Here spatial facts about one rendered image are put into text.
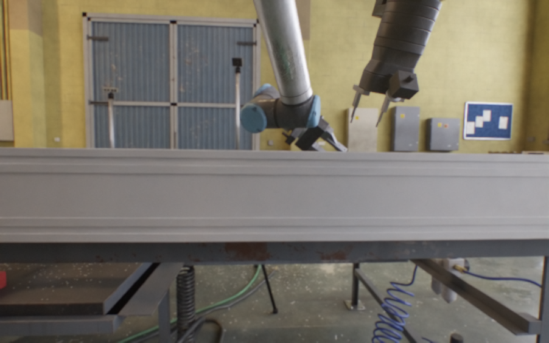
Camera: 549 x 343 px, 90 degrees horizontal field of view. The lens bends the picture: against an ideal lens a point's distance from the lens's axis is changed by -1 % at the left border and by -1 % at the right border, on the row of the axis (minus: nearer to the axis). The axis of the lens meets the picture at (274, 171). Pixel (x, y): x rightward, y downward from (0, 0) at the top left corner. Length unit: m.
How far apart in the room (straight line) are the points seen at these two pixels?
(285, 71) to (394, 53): 0.31
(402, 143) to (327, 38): 3.13
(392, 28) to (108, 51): 7.55
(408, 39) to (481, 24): 8.95
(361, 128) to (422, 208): 6.86
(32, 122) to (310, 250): 7.90
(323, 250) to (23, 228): 0.24
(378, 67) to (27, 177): 0.44
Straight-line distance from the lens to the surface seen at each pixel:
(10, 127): 8.56
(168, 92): 7.16
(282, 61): 0.70
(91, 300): 0.81
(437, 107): 8.28
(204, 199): 0.22
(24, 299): 0.90
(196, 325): 1.14
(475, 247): 0.34
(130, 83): 7.47
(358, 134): 7.06
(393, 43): 0.47
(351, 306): 1.90
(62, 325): 0.83
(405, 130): 7.54
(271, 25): 0.66
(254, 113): 0.81
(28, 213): 0.27
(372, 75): 0.48
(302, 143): 0.98
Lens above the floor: 0.93
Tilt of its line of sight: 4 degrees down
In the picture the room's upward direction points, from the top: 1 degrees clockwise
